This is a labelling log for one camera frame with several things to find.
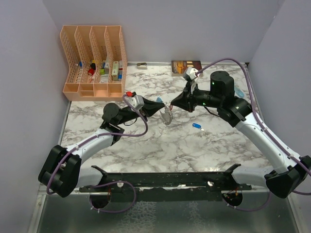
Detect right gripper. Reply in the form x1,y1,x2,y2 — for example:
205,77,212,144
171,81,222,113

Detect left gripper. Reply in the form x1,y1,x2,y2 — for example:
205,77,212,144
117,96,165,126

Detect metal keyring holder blue handle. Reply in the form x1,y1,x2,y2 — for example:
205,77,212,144
156,97,173,126

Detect blue key tag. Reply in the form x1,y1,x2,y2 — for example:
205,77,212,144
192,123,204,131

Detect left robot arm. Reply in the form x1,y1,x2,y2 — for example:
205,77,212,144
38,95,165,198

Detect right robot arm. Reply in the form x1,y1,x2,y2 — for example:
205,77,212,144
171,67,311,199

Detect brown book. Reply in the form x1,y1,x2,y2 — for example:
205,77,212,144
171,60,202,77

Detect green white box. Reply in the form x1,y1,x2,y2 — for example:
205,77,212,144
111,61,119,81

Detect blue packaged toothbrush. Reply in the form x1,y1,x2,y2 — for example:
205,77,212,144
234,85,245,98

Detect red round bottle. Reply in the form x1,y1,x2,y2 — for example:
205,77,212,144
88,68,95,75

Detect orange plastic file organizer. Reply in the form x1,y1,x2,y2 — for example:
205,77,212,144
60,25,127,101

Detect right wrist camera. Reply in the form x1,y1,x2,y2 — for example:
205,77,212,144
183,67,200,82

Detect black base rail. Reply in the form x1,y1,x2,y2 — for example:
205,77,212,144
79,165,251,202

